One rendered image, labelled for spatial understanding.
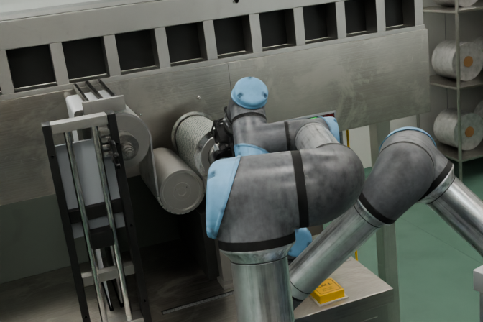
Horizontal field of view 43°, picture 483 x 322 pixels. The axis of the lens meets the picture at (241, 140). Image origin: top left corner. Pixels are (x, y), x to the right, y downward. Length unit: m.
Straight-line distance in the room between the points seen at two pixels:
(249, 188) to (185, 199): 0.78
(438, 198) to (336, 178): 0.48
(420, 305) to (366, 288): 1.68
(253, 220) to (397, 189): 0.41
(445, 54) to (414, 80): 2.56
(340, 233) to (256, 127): 0.28
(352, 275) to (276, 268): 0.81
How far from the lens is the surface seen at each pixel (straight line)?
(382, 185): 1.20
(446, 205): 1.34
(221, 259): 1.68
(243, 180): 0.87
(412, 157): 1.22
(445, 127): 4.95
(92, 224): 1.51
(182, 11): 1.90
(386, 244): 2.60
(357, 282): 1.67
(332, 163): 0.89
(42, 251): 1.98
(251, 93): 1.30
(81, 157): 1.46
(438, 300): 3.36
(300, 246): 1.42
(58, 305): 1.80
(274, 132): 1.27
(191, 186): 1.64
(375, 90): 2.19
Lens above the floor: 1.72
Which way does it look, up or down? 16 degrees down
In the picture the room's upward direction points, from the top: 7 degrees counter-clockwise
